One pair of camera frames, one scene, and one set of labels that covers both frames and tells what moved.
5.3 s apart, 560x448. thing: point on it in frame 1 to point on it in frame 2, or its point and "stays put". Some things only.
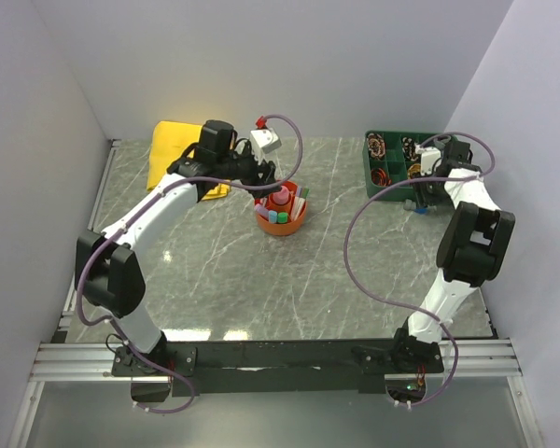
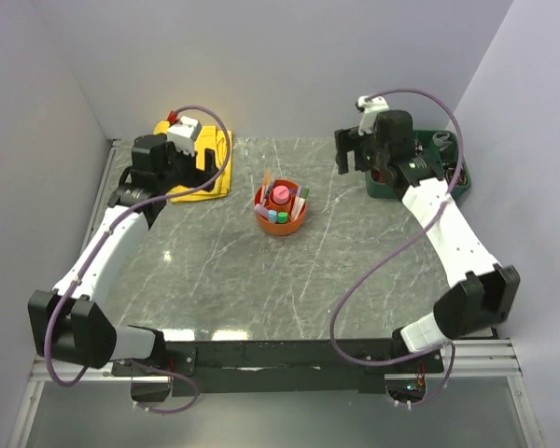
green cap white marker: x=301 y=200 stays put
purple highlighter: x=261 y=210 stays put
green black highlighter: x=283 y=217 stays put
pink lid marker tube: x=281 y=197 stays put
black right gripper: x=423 y=199 to x=344 y=142
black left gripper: x=267 y=171 to x=197 y=176
